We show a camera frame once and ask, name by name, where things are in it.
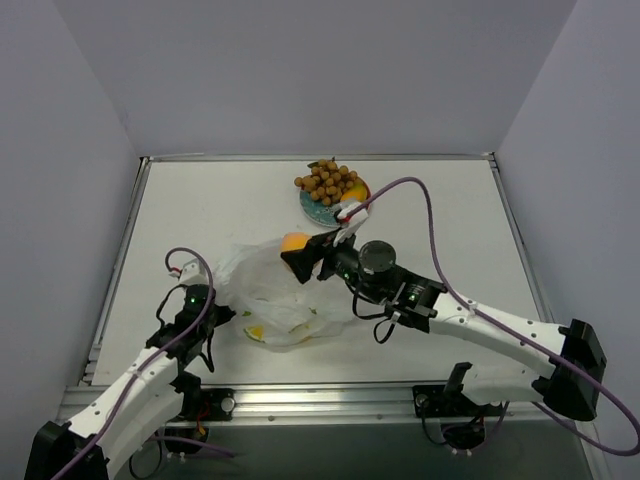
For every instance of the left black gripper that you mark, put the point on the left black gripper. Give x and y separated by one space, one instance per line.
220 314

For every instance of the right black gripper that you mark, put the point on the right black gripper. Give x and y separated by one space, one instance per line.
325 258

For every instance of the fake orange fruit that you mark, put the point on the fake orange fruit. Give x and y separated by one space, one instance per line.
294 242

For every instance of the white printed plastic bag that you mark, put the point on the white printed plastic bag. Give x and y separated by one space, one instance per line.
272 308

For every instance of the fake longan fruit bunch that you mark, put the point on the fake longan fruit bunch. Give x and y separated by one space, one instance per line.
327 180

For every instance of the fake yellow green mango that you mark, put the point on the fake yellow green mango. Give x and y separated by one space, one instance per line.
358 192

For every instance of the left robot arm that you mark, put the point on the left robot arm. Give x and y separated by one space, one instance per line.
155 389

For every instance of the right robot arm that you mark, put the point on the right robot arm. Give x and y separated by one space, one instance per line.
560 366

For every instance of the red floral plate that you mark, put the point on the red floral plate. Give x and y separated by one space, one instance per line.
318 212

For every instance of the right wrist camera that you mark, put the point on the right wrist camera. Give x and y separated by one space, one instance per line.
351 217

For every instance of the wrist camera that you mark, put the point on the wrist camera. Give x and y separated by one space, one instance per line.
191 273
351 217

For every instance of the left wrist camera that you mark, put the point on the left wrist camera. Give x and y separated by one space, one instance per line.
191 273

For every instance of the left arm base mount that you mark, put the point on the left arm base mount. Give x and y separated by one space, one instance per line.
208 405

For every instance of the aluminium front rail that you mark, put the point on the aluminium front rail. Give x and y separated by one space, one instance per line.
319 404

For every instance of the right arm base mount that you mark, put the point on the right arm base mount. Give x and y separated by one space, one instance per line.
450 420

